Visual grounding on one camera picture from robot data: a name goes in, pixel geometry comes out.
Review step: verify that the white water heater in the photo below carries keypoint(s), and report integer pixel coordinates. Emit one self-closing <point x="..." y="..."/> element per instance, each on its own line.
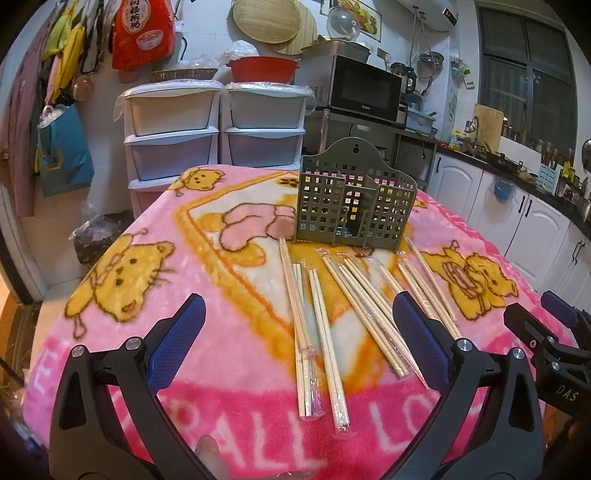
<point x="429" y="14"/>

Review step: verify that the black microwave oven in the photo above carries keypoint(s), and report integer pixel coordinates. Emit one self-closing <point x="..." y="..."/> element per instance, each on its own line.
<point x="360" y="87"/>

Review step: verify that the metal shelf rack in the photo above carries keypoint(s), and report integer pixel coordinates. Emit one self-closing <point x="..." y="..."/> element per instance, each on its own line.
<point x="415" y="152"/>

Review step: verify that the red shopping bag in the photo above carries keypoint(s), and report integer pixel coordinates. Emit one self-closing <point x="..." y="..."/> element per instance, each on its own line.
<point x="143" y="37"/>

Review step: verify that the wooden cutting board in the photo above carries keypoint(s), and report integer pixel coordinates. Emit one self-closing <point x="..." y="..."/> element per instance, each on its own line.
<point x="488" y="124"/>

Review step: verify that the glass pot lid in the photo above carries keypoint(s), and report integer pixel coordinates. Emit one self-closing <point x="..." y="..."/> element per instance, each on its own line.
<point x="344" y="23"/>

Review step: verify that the slatted bamboo round mat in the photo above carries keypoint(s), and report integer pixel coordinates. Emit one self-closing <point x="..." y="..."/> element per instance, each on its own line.
<point x="304" y="32"/>

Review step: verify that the brown wicker basket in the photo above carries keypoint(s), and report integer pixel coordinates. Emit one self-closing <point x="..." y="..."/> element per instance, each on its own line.
<point x="184" y="74"/>

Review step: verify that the light blue appliance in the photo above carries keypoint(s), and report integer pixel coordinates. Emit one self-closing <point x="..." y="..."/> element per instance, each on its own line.
<point x="420" y="121"/>

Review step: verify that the grey plastic utensil holder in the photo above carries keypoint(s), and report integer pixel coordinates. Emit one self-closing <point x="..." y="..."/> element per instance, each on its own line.
<point x="318" y="203"/>

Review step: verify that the pile of chopsticks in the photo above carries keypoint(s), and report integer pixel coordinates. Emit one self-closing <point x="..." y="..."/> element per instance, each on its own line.
<point x="322" y="323"/>

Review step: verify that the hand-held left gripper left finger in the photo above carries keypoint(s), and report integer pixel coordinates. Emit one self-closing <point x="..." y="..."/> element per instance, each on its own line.
<point x="178" y="341"/>

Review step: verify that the yellow hanging cloth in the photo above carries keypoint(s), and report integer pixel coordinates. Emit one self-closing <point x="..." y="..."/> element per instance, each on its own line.
<point x="67" y="46"/>

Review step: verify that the food wall poster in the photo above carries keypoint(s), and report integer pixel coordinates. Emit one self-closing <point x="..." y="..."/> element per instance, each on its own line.
<point x="369" y="18"/>

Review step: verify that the dark window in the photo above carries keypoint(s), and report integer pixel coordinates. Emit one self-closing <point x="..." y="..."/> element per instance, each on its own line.
<point x="521" y="69"/>

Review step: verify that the blue bag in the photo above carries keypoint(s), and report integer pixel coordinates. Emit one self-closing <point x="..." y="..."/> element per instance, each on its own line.
<point x="67" y="157"/>

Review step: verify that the black blender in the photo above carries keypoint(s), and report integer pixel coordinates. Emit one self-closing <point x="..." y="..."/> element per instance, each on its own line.
<point x="402" y="76"/>

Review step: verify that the hanging steel pot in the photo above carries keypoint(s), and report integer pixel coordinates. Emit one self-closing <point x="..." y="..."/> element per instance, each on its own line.
<point x="430" y="62"/>

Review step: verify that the pink hanging garment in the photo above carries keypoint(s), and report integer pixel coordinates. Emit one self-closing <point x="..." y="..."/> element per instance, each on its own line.
<point x="23" y="129"/>

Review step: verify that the row of seasoning bottles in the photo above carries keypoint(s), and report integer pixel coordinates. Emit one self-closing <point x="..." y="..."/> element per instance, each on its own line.
<point x="535" y="143"/>

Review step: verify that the white wall organiser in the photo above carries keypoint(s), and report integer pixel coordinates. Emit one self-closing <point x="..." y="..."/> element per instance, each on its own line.
<point x="462" y="74"/>

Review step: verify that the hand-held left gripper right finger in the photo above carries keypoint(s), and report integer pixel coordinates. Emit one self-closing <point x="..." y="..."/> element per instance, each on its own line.
<point x="418" y="337"/>

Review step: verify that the pink printed blanket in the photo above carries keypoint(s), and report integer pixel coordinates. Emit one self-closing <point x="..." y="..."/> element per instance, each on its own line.
<point x="231" y="369"/>

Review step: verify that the black wok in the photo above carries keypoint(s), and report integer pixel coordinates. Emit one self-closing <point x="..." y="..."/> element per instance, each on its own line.
<point x="501" y="161"/>

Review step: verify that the light blue knife block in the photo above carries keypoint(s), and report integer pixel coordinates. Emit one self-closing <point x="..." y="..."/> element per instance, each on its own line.
<point x="549" y="174"/>

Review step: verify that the woven bamboo round tray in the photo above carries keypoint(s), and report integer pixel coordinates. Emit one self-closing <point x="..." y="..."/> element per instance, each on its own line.
<point x="263" y="21"/>

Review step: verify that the dark plastic bag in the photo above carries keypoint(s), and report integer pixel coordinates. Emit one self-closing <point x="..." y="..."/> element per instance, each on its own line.
<point x="104" y="240"/>

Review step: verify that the person's left hand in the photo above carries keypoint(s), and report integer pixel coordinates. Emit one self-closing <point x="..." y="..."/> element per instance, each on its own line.
<point x="212" y="459"/>

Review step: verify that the white kitchen cabinets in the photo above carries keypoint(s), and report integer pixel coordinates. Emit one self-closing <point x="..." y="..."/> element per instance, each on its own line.
<point x="531" y="226"/>

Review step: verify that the white plastic bag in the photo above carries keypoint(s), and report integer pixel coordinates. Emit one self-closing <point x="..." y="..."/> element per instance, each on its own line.
<point x="240" y="50"/>

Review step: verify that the white plastic drawer tower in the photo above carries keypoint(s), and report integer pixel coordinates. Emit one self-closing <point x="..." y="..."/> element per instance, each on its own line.
<point x="166" y="115"/>
<point x="263" y="110"/>

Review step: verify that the red plastic basin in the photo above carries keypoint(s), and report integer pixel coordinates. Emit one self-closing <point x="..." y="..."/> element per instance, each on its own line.
<point x="263" y="69"/>

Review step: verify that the steel tray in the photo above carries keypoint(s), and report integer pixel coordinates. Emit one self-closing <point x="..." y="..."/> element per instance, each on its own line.
<point x="337" y="50"/>

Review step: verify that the wall-hung steel lid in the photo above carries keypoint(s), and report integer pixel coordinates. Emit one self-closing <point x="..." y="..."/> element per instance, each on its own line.
<point x="586" y="157"/>

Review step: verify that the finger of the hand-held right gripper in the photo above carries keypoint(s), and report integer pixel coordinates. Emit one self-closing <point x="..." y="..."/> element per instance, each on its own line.
<point x="559" y="305"/>
<point x="521" y="321"/>

